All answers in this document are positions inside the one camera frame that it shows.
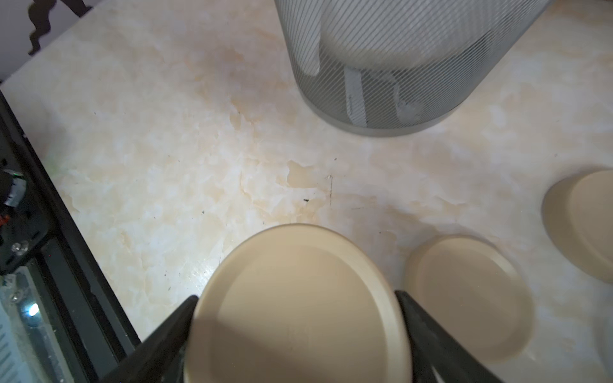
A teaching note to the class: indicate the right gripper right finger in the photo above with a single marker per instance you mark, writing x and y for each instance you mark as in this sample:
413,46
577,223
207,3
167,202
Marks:
435,353

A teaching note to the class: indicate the white slotted cable duct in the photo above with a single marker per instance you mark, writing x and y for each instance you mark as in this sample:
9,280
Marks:
11,362

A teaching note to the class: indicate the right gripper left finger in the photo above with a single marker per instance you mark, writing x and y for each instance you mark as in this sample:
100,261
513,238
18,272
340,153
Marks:
160,358

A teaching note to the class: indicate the grey mesh trash bin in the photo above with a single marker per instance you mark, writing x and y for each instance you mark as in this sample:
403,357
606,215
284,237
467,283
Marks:
393,68

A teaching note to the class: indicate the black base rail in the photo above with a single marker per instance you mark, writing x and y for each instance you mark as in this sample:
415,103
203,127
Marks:
66,320

